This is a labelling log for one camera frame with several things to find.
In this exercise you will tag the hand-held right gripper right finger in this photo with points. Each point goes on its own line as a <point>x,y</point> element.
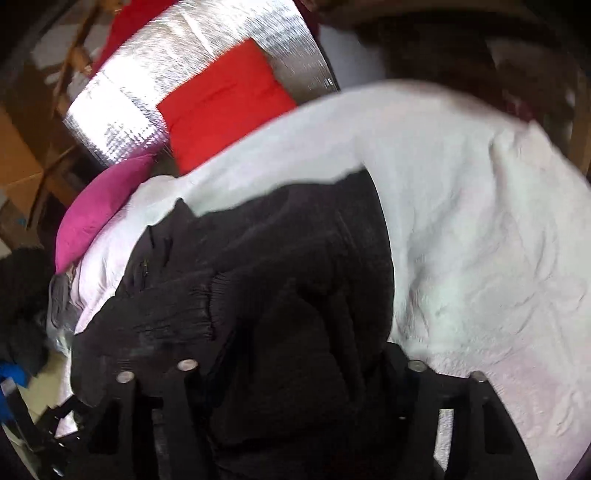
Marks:
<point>418,397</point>

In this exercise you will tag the pile of black coats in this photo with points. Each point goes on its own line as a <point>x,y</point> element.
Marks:
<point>23,300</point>

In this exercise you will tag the red cloth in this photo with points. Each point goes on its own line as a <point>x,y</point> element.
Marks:
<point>129,23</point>

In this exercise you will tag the pink pillow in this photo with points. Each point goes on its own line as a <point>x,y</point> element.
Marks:
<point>101,207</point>

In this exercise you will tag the wooden stair railing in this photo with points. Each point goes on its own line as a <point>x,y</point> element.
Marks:
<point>74,57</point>

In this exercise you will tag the black knitted garment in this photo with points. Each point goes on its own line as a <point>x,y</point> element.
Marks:
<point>277,277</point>

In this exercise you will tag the blue jacket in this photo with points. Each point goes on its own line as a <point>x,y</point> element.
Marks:
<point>9,371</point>

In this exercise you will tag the red pillow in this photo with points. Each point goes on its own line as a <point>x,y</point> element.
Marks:
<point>221,106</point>

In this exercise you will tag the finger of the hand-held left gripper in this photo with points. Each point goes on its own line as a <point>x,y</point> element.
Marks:
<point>23,415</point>

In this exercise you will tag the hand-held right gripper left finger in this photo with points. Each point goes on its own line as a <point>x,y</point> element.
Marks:
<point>184,397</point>

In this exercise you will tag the white bed sheet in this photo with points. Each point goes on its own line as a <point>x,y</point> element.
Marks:
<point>485,230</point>

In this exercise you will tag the silver foil insulation panel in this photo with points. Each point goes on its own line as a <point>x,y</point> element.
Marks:
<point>184,46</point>

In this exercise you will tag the grey garment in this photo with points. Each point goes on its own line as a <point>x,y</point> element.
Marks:
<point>60,314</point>

